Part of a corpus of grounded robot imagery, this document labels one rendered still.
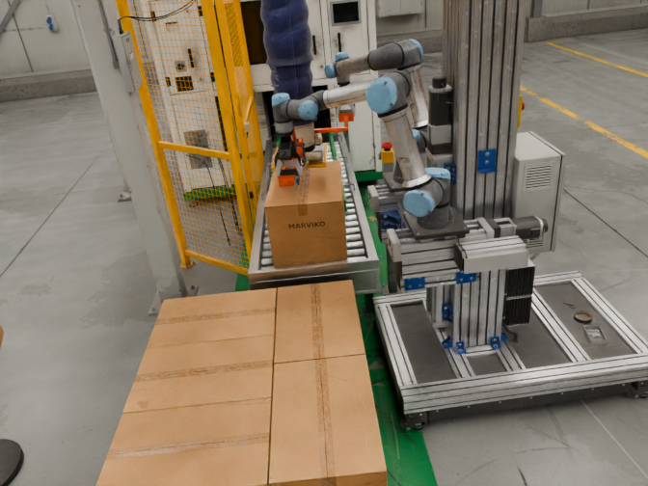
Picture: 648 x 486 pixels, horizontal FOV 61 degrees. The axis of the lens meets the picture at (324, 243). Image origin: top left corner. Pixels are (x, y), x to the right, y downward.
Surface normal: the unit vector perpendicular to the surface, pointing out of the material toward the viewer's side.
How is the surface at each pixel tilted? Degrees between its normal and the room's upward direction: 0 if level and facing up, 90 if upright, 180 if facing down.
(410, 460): 0
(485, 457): 0
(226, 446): 0
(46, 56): 90
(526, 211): 90
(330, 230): 90
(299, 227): 90
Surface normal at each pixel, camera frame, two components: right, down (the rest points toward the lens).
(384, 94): -0.55, 0.33
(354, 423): -0.09, -0.88
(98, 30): 0.05, 0.47
